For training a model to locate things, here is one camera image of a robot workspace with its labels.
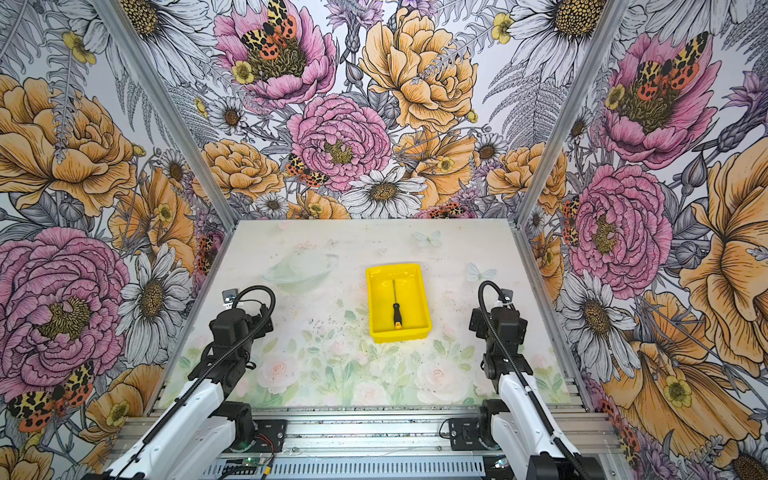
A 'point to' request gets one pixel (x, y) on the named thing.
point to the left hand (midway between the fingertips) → (247, 320)
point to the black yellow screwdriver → (396, 310)
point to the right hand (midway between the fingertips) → (495, 320)
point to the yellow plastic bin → (407, 281)
